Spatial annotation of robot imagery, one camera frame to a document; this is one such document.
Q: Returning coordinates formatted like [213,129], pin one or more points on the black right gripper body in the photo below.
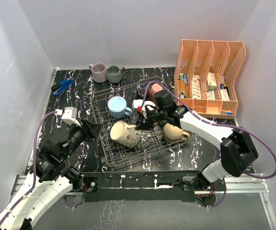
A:
[154,116]

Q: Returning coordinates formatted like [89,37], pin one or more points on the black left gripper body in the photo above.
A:
[78,136]

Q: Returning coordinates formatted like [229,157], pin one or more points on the white mug green inside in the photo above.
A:
[125,134]

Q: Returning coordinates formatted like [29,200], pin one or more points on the pink mug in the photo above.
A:
[154,89]

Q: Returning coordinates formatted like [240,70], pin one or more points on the tan brown mug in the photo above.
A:
[172,133]

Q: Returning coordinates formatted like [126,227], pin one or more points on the cream scalloped mug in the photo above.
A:
[140,93]

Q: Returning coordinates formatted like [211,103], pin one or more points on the light blue mug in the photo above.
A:
[117,107]

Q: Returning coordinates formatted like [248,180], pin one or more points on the teal floral mug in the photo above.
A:
[163,123]

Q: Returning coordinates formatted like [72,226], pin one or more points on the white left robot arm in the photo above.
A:
[49,179]

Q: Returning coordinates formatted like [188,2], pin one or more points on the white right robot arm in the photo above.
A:
[236,146]

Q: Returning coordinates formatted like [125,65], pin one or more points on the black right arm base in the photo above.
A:
[200,183]

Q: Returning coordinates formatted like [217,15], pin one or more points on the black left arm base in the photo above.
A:
[85,184]

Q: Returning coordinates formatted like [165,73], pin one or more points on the orange plastic file organizer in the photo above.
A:
[205,76]

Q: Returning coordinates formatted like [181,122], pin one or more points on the blue stapler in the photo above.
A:
[61,87]

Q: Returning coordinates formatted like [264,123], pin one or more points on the lilac mug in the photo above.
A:
[99,72]

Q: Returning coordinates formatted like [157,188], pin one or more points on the dark grey-green mug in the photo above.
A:
[115,74]

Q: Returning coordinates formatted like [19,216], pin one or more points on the grey wire dish rack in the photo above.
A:
[151,144]

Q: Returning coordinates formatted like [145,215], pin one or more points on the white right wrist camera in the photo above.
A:
[147,104]

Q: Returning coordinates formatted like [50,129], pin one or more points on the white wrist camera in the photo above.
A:
[69,115]
[147,104]

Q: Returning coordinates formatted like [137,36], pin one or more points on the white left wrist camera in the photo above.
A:
[69,115]

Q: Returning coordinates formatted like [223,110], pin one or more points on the aluminium frame rail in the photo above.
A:
[153,186]

